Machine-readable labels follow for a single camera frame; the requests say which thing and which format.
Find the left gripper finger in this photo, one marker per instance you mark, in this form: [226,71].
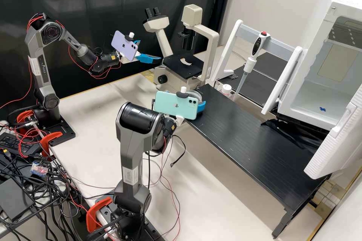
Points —
[137,41]
[145,58]

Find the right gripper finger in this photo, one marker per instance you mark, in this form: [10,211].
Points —
[202,106]

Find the petri dish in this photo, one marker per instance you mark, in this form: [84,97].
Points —
[198,97]

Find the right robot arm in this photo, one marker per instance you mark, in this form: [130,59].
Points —
[130,162]

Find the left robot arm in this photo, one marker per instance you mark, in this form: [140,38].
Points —
[40,68]

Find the incubator door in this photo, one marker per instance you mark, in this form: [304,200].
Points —
[333,150]

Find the white incubator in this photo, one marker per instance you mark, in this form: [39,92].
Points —
[316,26]

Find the black platform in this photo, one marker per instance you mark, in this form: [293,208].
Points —
[271,61]
[249,145]
[260,88]

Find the cream microscope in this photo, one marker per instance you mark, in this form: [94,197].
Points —
[210,43]

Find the pipette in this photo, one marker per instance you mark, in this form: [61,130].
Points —
[258,44]

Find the white pipette stand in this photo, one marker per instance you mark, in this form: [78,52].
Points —
[284,80]

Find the red clamp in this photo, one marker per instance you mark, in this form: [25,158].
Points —
[92,215]
[21,117]
[53,135]

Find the small circuit board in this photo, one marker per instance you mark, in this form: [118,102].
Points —
[39,169]

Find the black power adapter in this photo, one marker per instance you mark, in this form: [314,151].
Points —
[17,143]

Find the flat black box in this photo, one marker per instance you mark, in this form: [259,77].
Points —
[14,198]

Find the left wrist camera phone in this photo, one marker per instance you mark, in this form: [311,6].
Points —
[123,44]

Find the wrist camera phone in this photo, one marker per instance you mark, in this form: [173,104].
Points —
[123,44]
[169,105]

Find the right wrist camera phone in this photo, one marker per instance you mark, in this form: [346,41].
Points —
[169,105]

